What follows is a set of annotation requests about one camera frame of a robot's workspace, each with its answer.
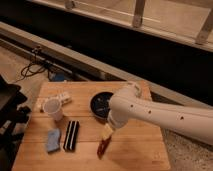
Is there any black white striped block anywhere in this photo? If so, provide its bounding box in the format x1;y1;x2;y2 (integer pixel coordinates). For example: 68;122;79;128
63;121;80;151

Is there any black cable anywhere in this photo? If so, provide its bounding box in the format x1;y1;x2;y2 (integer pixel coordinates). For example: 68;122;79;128
13;46;54;84

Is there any black round bowl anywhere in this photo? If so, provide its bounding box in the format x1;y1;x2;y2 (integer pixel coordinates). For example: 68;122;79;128
90;92;113;120

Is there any blue sponge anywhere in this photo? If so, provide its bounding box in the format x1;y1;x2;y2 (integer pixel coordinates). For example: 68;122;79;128
46;129;61;153

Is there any black chair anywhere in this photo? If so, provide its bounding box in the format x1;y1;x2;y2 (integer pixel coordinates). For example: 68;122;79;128
0;75;31;171

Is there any wooden railing frame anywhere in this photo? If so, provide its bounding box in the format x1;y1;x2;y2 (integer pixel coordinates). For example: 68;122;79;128
29;0;213;52

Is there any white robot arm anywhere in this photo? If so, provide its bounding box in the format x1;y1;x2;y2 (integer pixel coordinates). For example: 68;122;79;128
102;82;213;145

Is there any blue object on floor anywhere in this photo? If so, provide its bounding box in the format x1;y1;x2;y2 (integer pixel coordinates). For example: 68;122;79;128
49;74;66;82

